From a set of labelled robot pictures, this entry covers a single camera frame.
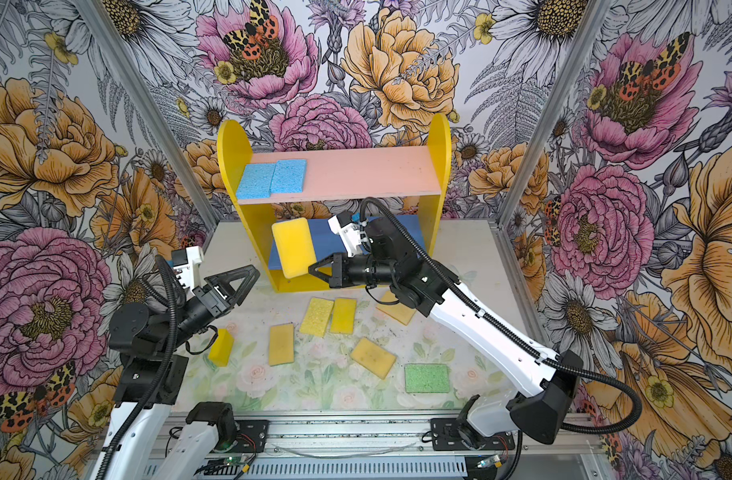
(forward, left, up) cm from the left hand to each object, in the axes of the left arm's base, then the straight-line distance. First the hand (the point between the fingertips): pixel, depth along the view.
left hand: (262, 279), depth 59 cm
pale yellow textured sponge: (+11, -5, -36) cm, 38 cm away
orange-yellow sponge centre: (-2, -22, -36) cm, 42 cm away
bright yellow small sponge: (+10, -13, -36) cm, 40 cm away
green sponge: (-8, -36, -35) cm, 51 cm away
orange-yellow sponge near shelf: (+13, -30, -37) cm, 50 cm away
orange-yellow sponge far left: (+3, +5, -37) cm, 38 cm away
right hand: (+1, -10, -1) cm, 10 cm away
